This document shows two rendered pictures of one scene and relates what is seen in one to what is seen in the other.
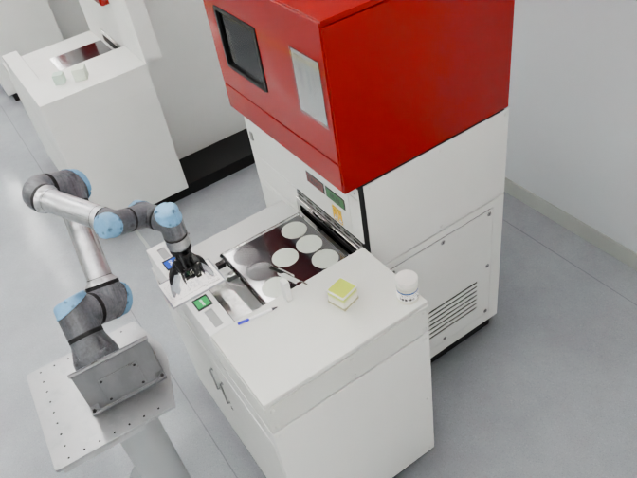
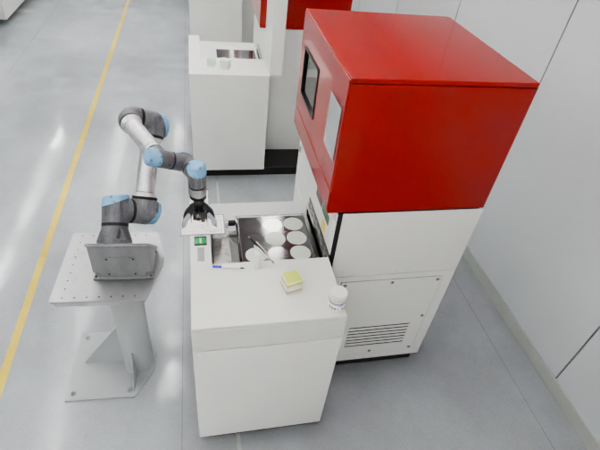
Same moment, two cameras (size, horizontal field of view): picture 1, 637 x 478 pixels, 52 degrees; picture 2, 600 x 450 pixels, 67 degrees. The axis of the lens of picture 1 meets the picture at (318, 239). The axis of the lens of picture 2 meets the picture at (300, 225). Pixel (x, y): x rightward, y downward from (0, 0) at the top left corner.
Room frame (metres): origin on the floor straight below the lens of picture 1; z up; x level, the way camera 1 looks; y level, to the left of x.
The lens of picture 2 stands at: (0.18, -0.30, 2.42)
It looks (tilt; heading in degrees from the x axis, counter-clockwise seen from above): 40 degrees down; 11
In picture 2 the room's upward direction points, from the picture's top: 8 degrees clockwise
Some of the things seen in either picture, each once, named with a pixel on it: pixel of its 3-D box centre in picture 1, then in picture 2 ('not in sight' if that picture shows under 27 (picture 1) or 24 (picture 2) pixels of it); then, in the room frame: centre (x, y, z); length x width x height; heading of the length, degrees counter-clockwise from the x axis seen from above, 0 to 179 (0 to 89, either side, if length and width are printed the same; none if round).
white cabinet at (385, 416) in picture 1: (295, 365); (252, 315); (1.68, 0.19, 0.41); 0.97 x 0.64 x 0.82; 27
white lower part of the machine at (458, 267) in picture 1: (382, 255); (354, 271); (2.23, -0.28, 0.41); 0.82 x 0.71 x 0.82; 27
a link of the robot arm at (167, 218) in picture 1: (170, 221); (196, 174); (1.59, 0.44, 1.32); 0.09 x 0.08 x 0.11; 52
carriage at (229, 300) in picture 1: (227, 301); (221, 248); (1.67, 0.36, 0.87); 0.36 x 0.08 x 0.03; 27
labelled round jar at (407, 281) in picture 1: (407, 287); (337, 299); (1.43, -0.25, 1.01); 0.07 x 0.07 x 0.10
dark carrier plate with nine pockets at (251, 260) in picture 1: (285, 257); (275, 238); (1.80, 0.13, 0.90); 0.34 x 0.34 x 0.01; 27
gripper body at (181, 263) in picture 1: (185, 260); (198, 206); (1.59, 0.43, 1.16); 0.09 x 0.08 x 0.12; 27
